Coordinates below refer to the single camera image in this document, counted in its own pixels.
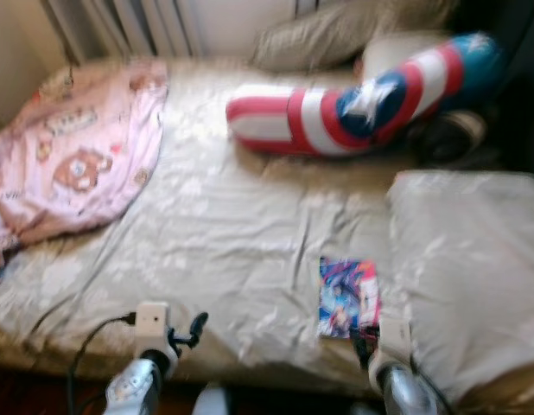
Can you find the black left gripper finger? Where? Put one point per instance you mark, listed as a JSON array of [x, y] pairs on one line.
[[198, 328]]

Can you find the colourful comic magazine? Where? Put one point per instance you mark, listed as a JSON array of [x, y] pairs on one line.
[[345, 294]]

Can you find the large grey floral pillow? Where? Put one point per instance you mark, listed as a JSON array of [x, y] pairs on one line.
[[466, 259]]

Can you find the pink cartoon bear blanket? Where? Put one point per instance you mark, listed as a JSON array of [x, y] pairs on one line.
[[68, 147]]

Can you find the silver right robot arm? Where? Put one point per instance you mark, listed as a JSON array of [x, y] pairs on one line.
[[405, 393]]

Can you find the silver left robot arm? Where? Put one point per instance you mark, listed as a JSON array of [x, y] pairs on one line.
[[133, 389]]

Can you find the grey left robot leg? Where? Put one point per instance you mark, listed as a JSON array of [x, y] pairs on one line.
[[213, 402]]

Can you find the bed with grey floral sheet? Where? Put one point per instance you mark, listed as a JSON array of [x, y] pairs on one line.
[[232, 225]]

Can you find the black beige plush toy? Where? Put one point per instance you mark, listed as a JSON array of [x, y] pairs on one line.
[[448, 138]]

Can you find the red white blue star pillow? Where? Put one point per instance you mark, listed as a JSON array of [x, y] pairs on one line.
[[293, 121]]

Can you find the dark grey sofa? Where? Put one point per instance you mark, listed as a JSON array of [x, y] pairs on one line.
[[522, 86]]

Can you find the small grey pillow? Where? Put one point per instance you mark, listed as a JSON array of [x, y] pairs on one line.
[[319, 39]]

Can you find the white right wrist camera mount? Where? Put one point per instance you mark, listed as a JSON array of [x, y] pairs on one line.
[[392, 337]]

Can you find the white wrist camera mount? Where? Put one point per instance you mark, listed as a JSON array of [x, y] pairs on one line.
[[152, 322], [392, 337]]

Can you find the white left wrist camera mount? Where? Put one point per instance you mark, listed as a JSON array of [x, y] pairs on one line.
[[152, 322]]

